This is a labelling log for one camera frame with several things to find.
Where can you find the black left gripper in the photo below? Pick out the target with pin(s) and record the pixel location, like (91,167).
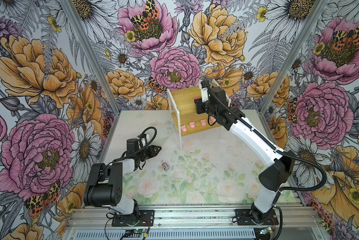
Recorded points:
(152,152)

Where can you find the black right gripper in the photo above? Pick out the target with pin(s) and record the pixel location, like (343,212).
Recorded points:
(198,103)

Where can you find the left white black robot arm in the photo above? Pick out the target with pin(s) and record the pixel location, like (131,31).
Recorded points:
(104,185)

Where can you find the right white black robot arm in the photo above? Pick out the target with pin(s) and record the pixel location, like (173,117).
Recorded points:
(278,167)

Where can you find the white wooden two-tier shelf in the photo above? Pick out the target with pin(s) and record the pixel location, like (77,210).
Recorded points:
(182,109)

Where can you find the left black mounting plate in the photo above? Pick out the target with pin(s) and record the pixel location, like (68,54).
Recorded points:
(142,218)

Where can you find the black mounting plate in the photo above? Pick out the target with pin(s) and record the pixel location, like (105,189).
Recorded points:
(142,218)
(248,217)

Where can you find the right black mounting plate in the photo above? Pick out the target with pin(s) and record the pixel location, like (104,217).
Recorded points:
(248,217)

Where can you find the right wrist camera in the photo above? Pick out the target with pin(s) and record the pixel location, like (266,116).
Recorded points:
(204,86)

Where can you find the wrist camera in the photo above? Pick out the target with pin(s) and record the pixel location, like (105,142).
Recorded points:
(204,86)
(132,145)

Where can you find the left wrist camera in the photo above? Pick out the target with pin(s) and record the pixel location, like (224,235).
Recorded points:
(132,145)

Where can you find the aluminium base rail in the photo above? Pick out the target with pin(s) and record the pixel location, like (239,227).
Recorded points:
(175,217)

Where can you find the white vented cable duct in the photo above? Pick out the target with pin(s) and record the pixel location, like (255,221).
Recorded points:
(171,234)

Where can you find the aluminium right corner post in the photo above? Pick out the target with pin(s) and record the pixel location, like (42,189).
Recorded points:
(306,29)

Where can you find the aluminium corner post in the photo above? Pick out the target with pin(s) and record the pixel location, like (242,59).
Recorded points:
(84,40)
(306,29)

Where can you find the aluminium left corner post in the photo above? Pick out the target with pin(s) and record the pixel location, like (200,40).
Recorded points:
(84,40)

